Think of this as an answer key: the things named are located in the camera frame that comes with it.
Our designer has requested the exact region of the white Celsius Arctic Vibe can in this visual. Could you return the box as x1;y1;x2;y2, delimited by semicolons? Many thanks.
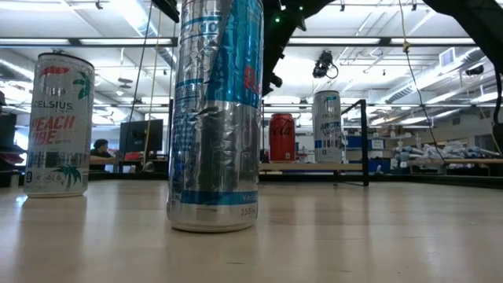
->
312;90;343;164

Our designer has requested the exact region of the cluttered background workbench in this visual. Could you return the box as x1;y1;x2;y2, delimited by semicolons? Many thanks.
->
392;141;503;177

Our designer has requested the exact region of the hanging cable with yellow knot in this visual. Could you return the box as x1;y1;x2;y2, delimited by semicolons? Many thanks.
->
397;0;449;165

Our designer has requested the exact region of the silver blue Red Bull can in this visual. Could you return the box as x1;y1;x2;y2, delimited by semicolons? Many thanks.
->
167;0;264;233

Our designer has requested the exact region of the black overhead frame beam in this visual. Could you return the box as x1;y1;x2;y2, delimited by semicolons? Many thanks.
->
0;35;503;49

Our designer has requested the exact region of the thin black hanging cable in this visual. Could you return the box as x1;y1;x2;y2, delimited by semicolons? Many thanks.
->
123;0;154;133

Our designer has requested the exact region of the black overhead camera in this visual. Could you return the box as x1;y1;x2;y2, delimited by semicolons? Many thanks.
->
312;50;340;80

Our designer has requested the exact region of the white Celsius Peach Vibe can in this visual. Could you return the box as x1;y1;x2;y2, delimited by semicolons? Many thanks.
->
23;52;96;199

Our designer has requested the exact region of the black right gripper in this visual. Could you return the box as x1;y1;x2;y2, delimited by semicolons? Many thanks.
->
262;9;306;97

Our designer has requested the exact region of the red Coca-Cola can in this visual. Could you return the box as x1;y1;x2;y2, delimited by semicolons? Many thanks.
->
268;112;296;164

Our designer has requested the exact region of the blue background cabinet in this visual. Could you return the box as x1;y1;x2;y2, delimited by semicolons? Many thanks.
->
345;135;392;174

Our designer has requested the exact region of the person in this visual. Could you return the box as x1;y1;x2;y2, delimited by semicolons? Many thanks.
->
89;138;119;172

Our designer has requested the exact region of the black background monitor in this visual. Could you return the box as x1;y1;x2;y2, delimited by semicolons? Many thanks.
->
119;119;164;153

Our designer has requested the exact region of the black office chair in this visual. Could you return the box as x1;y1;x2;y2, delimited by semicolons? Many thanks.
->
0;143;28;176

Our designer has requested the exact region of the black frame wooden shelf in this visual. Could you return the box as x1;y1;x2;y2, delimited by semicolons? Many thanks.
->
167;97;369;188

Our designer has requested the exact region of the black aluminium table frame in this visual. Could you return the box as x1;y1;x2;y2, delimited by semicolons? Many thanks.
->
0;171;503;189

